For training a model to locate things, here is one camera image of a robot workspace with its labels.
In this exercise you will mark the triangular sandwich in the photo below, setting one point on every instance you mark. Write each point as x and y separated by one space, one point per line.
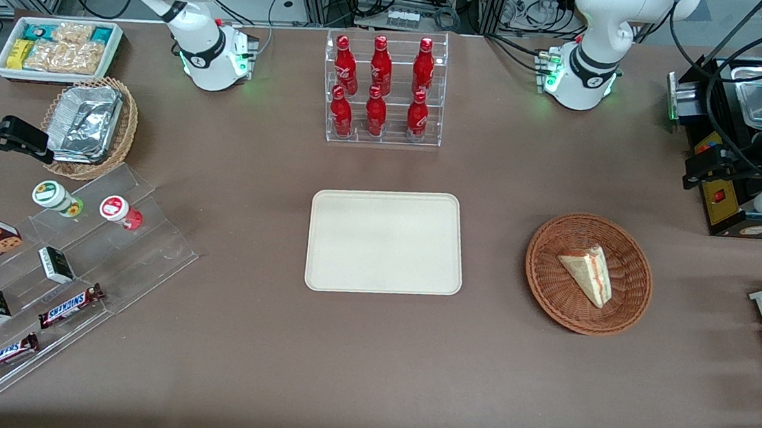
589 273

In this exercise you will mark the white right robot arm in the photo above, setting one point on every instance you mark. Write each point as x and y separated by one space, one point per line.
202 53

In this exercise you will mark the aluminium foil tray stack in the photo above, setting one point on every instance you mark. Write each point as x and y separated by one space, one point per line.
85 123

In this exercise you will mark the light wicker basket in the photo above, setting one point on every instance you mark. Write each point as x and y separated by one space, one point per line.
127 130

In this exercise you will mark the brown round wicker basket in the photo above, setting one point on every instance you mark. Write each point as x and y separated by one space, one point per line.
553 291

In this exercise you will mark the cream plastic tray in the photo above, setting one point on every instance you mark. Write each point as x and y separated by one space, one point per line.
385 242

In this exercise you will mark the black yellow appliance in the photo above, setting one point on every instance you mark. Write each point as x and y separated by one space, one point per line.
719 209

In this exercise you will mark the green lidded cup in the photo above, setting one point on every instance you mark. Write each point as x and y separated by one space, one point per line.
50 195

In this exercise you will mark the white rectangular snack bin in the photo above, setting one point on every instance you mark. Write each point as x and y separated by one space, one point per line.
4 71

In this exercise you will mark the yellow snack packet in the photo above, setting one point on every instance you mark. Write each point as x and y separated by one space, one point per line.
19 54

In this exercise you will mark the clear cracker bag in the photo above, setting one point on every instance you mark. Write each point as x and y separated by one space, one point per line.
72 33
63 57

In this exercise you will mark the teal snack packet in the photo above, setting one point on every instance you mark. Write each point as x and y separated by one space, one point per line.
101 34
40 31

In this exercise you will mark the red lidded cup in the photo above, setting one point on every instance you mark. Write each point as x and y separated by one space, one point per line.
116 209

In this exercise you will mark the clear acrylic stepped display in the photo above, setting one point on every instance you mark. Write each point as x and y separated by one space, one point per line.
150 249

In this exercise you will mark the Snickers chocolate bar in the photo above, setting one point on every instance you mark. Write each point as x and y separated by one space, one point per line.
69 306
2 355

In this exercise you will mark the red cola bottle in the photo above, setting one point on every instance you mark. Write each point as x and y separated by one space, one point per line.
423 69
417 118
345 66
340 115
381 68
376 115

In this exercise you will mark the clear acrylic bottle rack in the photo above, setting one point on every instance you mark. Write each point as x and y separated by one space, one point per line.
391 139

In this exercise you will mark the white power strip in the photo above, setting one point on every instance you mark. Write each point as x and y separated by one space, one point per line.
402 17

